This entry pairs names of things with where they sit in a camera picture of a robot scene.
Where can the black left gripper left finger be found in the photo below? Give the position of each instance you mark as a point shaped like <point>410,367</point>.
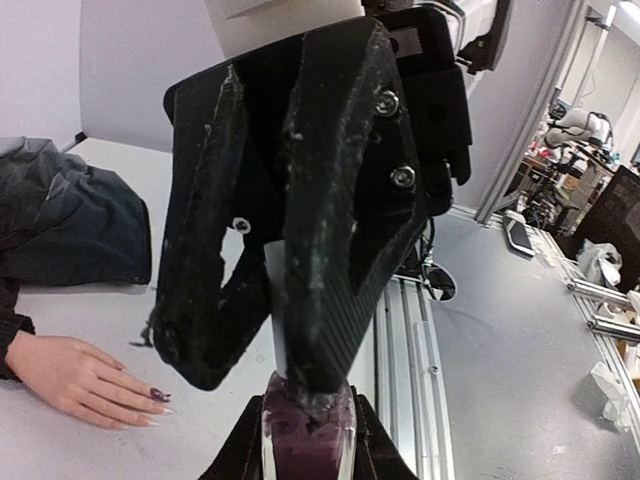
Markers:
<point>240,456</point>

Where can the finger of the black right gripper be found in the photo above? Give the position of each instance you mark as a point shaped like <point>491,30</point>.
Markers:
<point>202,322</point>

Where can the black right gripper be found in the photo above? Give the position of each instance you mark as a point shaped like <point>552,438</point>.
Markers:
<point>352,208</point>

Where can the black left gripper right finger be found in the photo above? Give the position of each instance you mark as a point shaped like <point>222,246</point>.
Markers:
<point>376,457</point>

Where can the white nail polish cap brush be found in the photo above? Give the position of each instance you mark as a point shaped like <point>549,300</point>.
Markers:
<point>275,267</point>

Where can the mannequin hand with long nails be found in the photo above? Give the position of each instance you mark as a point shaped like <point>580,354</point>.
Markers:
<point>83,381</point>

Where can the grey and black jacket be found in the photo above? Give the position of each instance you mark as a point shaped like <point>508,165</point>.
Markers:
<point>65,223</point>

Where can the black computer monitor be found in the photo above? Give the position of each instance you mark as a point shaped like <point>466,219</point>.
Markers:
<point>614,219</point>

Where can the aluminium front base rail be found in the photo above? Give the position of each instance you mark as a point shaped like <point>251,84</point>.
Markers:
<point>411,400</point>

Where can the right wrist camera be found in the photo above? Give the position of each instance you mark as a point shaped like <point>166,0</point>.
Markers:
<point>245,25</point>

